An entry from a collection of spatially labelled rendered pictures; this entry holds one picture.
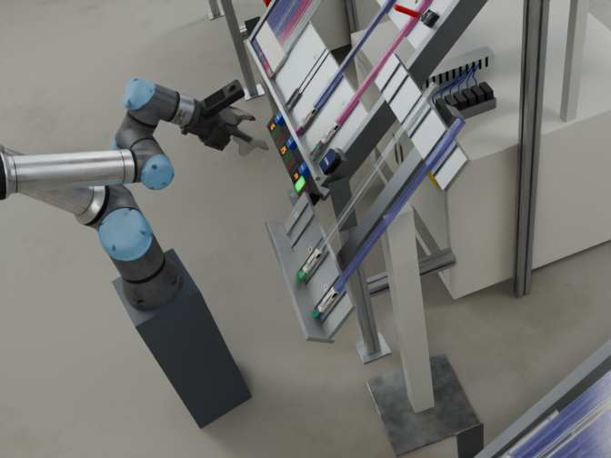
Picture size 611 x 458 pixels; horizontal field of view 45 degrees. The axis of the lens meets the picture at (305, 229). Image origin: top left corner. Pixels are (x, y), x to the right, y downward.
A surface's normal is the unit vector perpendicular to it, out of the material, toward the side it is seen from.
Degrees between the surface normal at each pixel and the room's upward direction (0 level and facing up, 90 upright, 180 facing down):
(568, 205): 90
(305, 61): 45
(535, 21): 90
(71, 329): 0
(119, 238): 8
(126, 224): 8
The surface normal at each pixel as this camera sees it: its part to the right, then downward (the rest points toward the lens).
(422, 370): 0.28, 0.68
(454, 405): -0.18, -0.65
